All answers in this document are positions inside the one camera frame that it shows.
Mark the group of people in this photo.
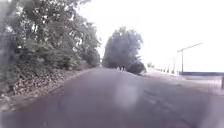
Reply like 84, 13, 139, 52
115, 65, 127, 73

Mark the large dark tree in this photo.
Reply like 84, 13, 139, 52
101, 26, 145, 70

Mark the dark bush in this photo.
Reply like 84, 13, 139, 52
126, 61, 147, 76

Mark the grey asphalt road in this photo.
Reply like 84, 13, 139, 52
0, 66, 224, 128

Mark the dense wood of trees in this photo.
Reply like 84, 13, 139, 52
0, 0, 102, 92

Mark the leaf-strewn earth verge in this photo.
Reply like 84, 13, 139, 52
0, 67, 93, 113

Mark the dark railing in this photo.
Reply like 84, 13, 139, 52
157, 65, 224, 90

